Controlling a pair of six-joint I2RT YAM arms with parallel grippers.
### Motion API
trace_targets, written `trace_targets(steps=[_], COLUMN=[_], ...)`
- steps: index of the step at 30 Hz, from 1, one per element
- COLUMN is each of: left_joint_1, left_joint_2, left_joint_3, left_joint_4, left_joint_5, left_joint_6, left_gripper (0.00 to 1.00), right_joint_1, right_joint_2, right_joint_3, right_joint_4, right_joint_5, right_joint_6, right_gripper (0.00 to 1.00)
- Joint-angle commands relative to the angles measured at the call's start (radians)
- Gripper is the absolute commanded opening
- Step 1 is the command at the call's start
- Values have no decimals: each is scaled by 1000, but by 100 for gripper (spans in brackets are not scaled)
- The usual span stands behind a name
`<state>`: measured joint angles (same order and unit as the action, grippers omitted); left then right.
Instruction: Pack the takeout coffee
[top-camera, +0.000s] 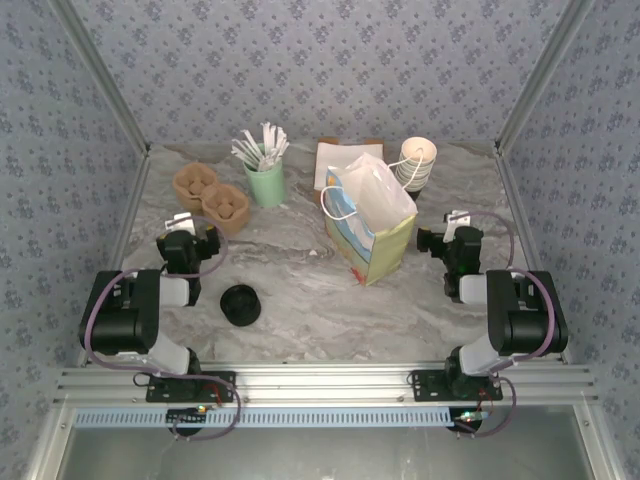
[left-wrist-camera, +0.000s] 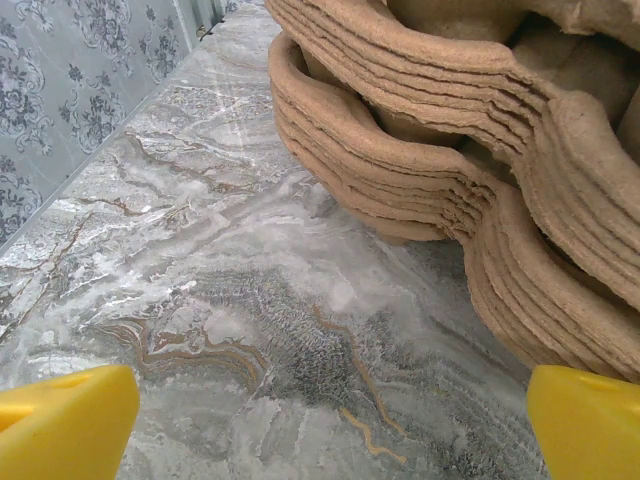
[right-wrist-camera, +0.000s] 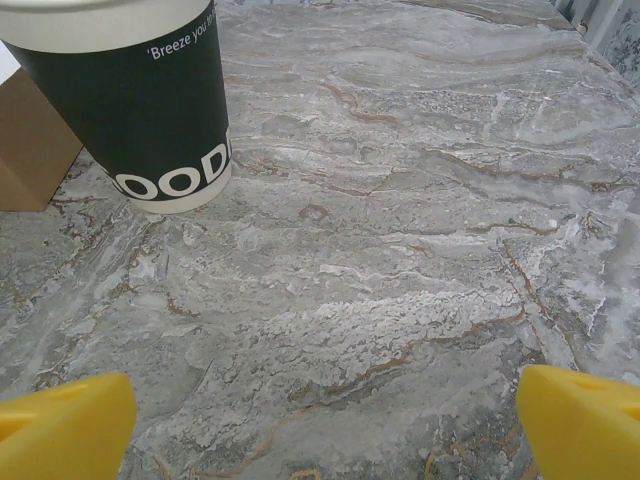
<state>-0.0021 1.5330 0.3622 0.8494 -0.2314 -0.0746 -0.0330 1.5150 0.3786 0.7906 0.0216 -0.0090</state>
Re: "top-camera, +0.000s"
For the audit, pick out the white paper-wrapped straw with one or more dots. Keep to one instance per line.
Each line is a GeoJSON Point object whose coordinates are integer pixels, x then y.
{"type": "Point", "coordinates": [242, 150]}
{"type": "Point", "coordinates": [251, 145]}
{"type": "Point", "coordinates": [267, 137]}
{"type": "Point", "coordinates": [280, 142]}
{"type": "Point", "coordinates": [272, 159]}

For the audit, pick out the wrist camera white tag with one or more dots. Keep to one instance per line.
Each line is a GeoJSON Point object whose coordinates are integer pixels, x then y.
{"type": "Point", "coordinates": [180, 220]}
{"type": "Point", "coordinates": [457, 219]}

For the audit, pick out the mint green cup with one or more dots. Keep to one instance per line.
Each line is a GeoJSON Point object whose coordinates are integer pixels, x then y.
{"type": "Point", "coordinates": [265, 190]}

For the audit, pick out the white napkin stack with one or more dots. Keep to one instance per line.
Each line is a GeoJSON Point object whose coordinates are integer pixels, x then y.
{"type": "Point", "coordinates": [340, 155]}

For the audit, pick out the aluminium frame post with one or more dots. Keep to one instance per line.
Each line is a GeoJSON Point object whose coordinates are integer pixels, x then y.
{"type": "Point", "coordinates": [538, 75]}
{"type": "Point", "coordinates": [105, 75]}

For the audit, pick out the black lid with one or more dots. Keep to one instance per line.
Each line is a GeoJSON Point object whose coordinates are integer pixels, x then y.
{"type": "Point", "coordinates": [240, 305]}

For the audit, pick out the aluminium table side rail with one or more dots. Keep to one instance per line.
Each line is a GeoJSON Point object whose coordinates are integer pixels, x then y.
{"type": "Point", "coordinates": [134, 197]}
{"type": "Point", "coordinates": [511, 190]}

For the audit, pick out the right wrist camera white tag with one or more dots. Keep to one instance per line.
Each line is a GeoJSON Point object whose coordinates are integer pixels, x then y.
{"type": "Point", "coordinates": [457, 219]}

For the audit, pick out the stack of white paper cups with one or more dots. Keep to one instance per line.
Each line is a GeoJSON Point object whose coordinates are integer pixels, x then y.
{"type": "Point", "coordinates": [419, 146]}

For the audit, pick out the small black controller board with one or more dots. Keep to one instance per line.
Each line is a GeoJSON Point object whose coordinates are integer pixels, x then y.
{"type": "Point", "coordinates": [467, 419]}
{"type": "Point", "coordinates": [187, 416]}

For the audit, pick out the aluminium frame rail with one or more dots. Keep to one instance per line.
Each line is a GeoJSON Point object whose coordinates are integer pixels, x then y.
{"type": "Point", "coordinates": [320, 382]}

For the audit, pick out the grey metal panel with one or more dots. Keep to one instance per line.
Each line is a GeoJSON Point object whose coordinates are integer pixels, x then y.
{"type": "Point", "coordinates": [320, 455]}

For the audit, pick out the left wrist camera white tag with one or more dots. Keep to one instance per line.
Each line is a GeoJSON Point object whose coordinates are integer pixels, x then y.
{"type": "Point", "coordinates": [180, 220]}

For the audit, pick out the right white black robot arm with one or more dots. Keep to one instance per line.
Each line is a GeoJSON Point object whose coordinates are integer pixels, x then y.
{"type": "Point", "coordinates": [525, 320]}

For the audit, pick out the colourful paper gift bag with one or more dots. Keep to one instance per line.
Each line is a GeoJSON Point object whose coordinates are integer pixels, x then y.
{"type": "Point", "coordinates": [385, 245]}

